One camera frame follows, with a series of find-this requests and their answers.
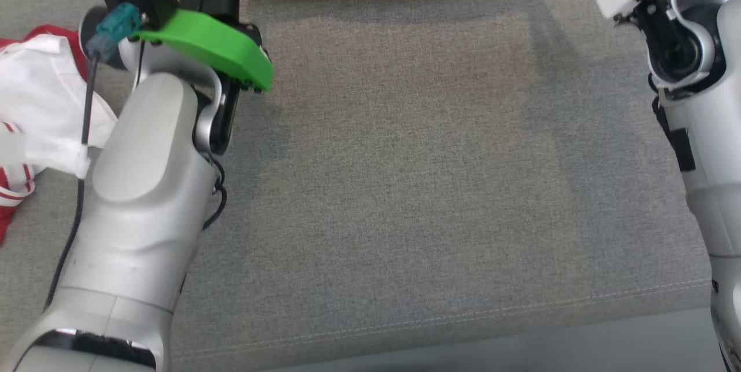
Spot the white left cable tag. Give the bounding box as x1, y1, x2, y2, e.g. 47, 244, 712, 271
0, 129, 92, 181

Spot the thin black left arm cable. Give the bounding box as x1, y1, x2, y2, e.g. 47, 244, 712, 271
200, 152, 228, 231

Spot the grey fabric sofa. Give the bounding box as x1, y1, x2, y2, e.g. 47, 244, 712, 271
0, 0, 741, 372

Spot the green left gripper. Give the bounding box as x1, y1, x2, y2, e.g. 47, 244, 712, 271
133, 0, 274, 94

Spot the red white number jersey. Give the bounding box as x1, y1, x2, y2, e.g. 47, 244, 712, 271
0, 25, 119, 245

